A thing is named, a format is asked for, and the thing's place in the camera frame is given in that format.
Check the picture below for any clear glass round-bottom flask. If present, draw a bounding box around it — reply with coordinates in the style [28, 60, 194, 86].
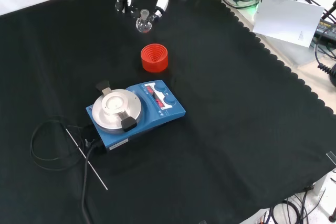
[135, 8, 153, 34]

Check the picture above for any orange ribbed flask holder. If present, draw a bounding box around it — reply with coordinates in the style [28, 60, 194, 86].
[140, 43, 169, 73]

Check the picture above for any heater with blue base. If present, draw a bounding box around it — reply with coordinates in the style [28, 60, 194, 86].
[86, 79, 186, 154]

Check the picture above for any pale white board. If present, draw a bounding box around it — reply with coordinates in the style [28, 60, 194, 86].
[252, 0, 326, 49]

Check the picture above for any black power adapter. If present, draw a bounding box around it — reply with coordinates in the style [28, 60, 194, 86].
[313, 18, 336, 42]

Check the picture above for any thin metal probe rod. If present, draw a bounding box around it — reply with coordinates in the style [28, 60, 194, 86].
[66, 128, 109, 191]

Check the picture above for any black coiled cable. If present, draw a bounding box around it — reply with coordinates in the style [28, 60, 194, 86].
[314, 37, 336, 88]

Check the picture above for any thin black probe cable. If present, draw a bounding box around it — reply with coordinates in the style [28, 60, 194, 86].
[29, 115, 91, 172]

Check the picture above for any thick black power cable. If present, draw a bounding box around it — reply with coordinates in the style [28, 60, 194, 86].
[80, 142, 106, 224]

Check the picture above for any black cable bundle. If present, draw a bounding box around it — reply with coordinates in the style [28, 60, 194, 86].
[262, 188, 336, 224]

